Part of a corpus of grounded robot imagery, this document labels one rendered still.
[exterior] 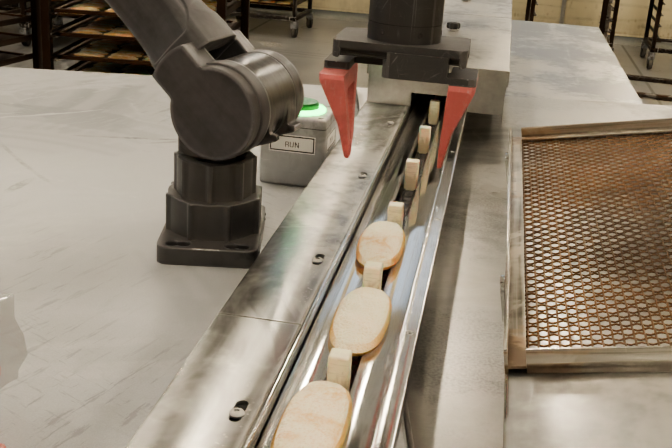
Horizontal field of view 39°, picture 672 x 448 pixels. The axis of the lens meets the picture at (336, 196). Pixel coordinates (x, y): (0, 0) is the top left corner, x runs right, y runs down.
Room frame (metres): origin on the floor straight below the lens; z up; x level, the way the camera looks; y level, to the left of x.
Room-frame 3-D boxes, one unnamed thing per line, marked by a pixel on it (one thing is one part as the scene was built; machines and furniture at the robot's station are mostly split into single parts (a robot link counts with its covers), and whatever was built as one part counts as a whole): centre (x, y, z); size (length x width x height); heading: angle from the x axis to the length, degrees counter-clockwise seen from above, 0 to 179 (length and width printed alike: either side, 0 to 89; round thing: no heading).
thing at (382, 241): (0.72, -0.04, 0.86); 0.10 x 0.04 x 0.01; 172
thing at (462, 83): (0.73, -0.07, 0.97); 0.07 x 0.07 x 0.09; 81
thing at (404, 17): (0.73, -0.04, 1.04); 0.10 x 0.07 x 0.07; 81
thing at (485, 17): (1.79, -0.22, 0.89); 1.25 x 0.18 x 0.09; 171
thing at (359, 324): (0.58, -0.02, 0.86); 0.10 x 0.04 x 0.01; 171
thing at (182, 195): (0.79, 0.11, 0.86); 0.12 x 0.09 x 0.08; 2
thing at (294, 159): (0.99, 0.04, 0.84); 0.08 x 0.08 x 0.11; 81
